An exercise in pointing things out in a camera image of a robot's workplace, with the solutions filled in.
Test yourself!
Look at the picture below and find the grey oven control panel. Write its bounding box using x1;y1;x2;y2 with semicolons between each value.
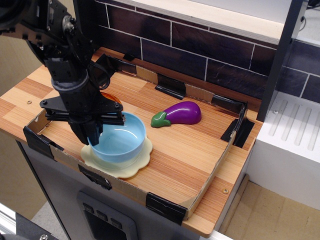
77;191;138;240

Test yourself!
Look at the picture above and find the orange transparent pot lid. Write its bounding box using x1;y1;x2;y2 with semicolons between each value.
100;91;122;105

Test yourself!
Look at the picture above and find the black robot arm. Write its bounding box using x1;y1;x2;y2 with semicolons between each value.
0;0;125;146

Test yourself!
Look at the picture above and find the white ridged sink drainboard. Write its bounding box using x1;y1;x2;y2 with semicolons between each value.
247;92;320;209

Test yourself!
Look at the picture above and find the light wooden shelf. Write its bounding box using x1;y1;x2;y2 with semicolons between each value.
110;0;285;46

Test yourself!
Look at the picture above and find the cream scalloped plate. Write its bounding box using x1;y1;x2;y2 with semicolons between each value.
80;137;153;179

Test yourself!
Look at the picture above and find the cardboard fence with black tape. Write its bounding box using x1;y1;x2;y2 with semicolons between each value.
22;52;256;227

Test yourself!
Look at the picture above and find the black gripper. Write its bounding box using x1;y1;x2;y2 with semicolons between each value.
40;79;125;146

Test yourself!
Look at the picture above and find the dark vertical post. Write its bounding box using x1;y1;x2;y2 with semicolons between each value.
256;0;308;122

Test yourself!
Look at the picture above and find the light blue bowl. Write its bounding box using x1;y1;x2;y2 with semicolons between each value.
88;112;146;163

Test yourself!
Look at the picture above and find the brass screw right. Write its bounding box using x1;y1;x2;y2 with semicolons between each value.
222;188;229;194

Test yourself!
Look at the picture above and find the purple toy eggplant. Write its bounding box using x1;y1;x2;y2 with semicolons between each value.
150;101;202;128

